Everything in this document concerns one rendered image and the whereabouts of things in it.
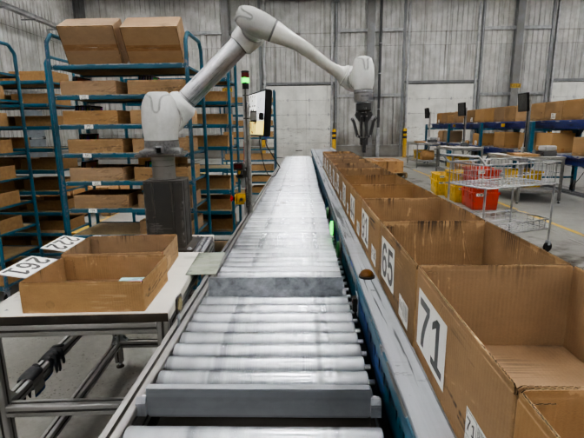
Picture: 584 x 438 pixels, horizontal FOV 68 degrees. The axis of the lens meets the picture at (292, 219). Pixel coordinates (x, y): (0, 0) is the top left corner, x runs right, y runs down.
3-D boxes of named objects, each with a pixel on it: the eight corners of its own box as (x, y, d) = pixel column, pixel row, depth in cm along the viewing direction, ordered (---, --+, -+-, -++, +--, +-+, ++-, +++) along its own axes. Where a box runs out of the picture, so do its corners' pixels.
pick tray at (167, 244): (91, 257, 191) (89, 235, 189) (179, 255, 193) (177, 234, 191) (62, 280, 163) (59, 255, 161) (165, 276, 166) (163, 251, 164)
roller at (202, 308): (195, 315, 143) (195, 301, 142) (354, 315, 141) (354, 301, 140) (192, 322, 138) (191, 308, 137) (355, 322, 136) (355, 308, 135)
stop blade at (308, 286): (209, 301, 150) (208, 276, 148) (342, 301, 148) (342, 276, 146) (209, 301, 149) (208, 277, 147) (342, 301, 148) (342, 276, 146)
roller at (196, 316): (191, 324, 136) (189, 309, 135) (355, 324, 135) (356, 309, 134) (187, 332, 131) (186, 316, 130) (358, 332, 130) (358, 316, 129)
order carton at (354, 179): (341, 205, 237) (341, 175, 234) (394, 205, 237) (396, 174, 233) (348, 221, 199) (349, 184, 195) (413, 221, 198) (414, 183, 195)
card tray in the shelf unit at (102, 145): (68, 153, 310) (66, 139, 308) (89, 151, 340) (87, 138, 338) (123, 153, 309) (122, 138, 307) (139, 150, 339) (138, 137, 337)
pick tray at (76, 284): (66, 282, 162) (63, 255, 159) (169, 280, 162) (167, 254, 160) (21, 314, 134) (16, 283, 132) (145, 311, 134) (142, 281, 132)
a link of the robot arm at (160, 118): (139, 141, 192) (134, 89, 187) (149, 139, 209) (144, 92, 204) (175, 141, 193) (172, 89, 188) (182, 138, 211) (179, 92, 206)
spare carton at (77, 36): (55, 25, 293) (65, 18, 306) (70, 69, 311) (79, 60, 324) (112, 24, 291) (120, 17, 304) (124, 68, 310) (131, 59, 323)
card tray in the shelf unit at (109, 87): (60, 96, 302) (58, 81, 300) (83, 98, 331) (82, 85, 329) (116, 95, 299) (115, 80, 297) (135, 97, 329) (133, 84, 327)
